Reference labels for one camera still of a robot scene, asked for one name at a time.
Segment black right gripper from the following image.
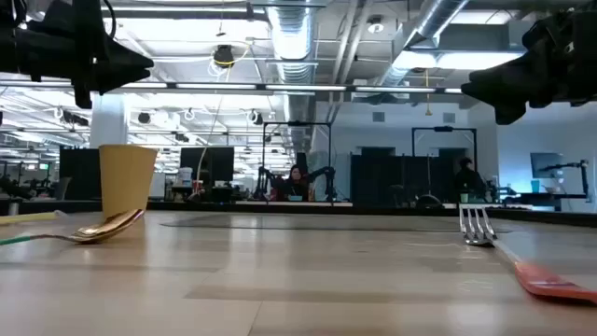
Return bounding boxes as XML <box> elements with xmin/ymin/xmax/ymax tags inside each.
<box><xmin>460</xmin><ymin>8</ymin><xmax>597</xmax><ymax>126</ymax></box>

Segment silver ventilation duct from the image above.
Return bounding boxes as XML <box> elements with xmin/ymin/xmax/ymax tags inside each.
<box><xmin>376</xmin><ymin>0</ymin><xmax>470</xmax><ymax>88</ymax></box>
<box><xmin>264</xmin><ymin>0</ymin><xmax>319</xmax><ymax>151</ymax></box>

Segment white bucket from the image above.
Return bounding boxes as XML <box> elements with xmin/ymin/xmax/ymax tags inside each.
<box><xmin>176</xmin><ymin>166</ymin><xmax>194</xmax><ymax>189</ymax></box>

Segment green-handled spoon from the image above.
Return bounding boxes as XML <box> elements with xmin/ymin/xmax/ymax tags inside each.
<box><xmin>0</xmin><ymin>208</ymin><xmax>146</xmax><ymax>247</ymax></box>

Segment grey mat with black border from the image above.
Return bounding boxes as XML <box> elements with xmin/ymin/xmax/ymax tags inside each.
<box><xmin>160</xmin><ymin>214</ymin><xmax>514</xmax><ymax>234</ymax></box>

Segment white column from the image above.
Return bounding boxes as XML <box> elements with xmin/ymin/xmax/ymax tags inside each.
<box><xmin>90</xmin><ymin>91</ymin><xmax>130</xmax><ymax>149</ymax></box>

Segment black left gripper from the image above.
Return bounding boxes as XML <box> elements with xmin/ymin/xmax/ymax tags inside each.
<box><xmin>0</xmin><ymin>0</ymin><xmax>155</xmax><ymax>109</ymax></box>

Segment orange-handled fork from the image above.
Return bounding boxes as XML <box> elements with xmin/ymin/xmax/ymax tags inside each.
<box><xmin>458</xmin><ymin>204</ymin><xmax>597</xmax><ymax>305</ymax></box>

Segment yellow chopstick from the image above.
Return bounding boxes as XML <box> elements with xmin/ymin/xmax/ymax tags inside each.
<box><xmin>0</xmin><ymin>210</ymin><xmax>62</xmax><ymax>227</ymax></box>

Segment person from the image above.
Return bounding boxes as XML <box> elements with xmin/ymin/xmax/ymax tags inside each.
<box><xmin>453</xmin><ymin>157</ymin><xmax>489</xmax><ymax>203</ymax></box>
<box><xmin>278</xmin><ymin>163</ymin><xmax>312</xmax><ymax>203</ymax></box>

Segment black metal table frame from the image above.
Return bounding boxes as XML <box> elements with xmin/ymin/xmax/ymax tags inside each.
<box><xmin>0</xmin><ymin>199</ymin><xmax>597</xmax><ymax>229</ymax></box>

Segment black ceiling device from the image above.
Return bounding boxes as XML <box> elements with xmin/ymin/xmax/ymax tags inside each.
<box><xmin>213</xmin><ymin>44</ymin><xmax>236</xmax><ymax>69</ymax></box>

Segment LED light bar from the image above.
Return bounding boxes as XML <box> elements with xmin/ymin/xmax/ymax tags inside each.
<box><xmin>0</xmin><ymin>79</ymin><xmax>464</xmax><ymax>96</ymax></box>

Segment yellow plastic cup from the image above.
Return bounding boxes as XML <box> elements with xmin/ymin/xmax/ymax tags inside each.
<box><xmin>98</xmin><ymin>144</ymin><xmax>159</xmax><ymax>220</ymax></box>

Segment neighbour station black frame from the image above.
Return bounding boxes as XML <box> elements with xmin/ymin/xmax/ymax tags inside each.
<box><xmin>261</xmin><ymin>120</ymin><xmax>334</xmax><ymax>203</ymax></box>
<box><xmin>410</xmin><ymin>125</ymin><xmax>479</xmax><ymax>197</ymax></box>

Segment wall display screen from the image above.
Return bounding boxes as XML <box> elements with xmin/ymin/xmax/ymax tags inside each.
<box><xmin>530</xmin><ymin>152</ymin><xmax>564</xmax><ymax>180</ymax></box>

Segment black partition panel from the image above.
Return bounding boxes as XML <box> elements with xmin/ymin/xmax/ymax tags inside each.
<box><xmin>59</xmin><ymin>147</ymin><xmax>102</xmax><ymax>202</ymax></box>
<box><xmin>180</xmin><ymin>147</ymin><xmax>236</xmax><ymax>189</ymax></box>
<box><xmin>350</xmin><ymin>153</ymin><xmax>456</xmax><ymax>207</ymax></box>

